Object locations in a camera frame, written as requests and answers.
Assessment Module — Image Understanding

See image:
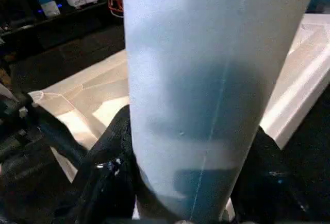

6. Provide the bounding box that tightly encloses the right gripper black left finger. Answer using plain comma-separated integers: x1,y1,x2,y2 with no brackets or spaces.
50,104,157,224

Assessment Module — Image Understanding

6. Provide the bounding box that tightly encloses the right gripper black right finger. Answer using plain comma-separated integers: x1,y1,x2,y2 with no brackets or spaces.
228,125,330,224

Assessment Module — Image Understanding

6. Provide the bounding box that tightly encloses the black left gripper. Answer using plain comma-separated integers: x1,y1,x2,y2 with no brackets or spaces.
0,90,89,163

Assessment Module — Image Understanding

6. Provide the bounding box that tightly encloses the white plastic table top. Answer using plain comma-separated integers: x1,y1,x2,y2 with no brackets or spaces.
27,12,330,184

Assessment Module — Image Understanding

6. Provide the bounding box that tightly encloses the white plastic table leg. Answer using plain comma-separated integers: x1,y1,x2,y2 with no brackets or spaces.
120,0,321,224

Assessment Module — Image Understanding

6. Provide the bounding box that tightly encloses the black mat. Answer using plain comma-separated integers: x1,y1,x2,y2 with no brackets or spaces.
0,20,330,224

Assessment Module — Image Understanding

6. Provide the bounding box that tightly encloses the black shelf rack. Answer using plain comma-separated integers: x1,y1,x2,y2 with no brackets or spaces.
0,0,125,54

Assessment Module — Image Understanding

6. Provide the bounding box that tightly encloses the white and blue box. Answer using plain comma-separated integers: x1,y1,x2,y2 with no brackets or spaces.
35,0,62,18

